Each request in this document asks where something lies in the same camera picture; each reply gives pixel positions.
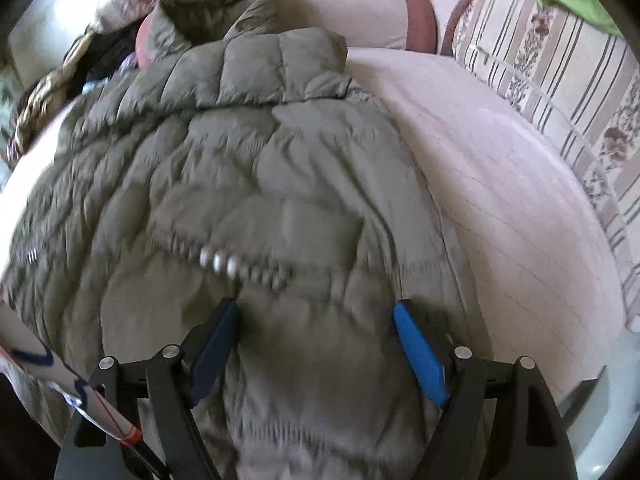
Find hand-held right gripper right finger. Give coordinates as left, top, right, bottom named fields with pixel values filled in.
left=393, top=299, right=578, bottom=480

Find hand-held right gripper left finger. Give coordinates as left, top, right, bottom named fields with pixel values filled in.
left=52, top=299, right=242, bottom=480

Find olive puffer jacket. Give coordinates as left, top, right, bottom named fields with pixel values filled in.
left=0, top=0, right=493, bottom=480

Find black clothes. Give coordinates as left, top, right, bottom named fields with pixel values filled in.
left=82, top=35, right=143, bottom=93

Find pink bed sheet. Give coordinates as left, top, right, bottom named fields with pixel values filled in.
left=0, top=47, right=628, bottom=411

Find green floral cushion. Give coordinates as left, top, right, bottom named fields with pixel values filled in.
left=0, top=60, right=23, bottom=181

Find beige patterned blanket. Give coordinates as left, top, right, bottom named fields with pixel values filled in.
left=10, top=25, right=103, bottom=163

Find long striped floral quilt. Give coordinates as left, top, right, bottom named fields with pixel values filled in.
left=452, top=0, right=640, bottom=321

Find pink rolled blanket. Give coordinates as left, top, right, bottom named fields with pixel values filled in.
left=135, top=0, right=440, bottom=68

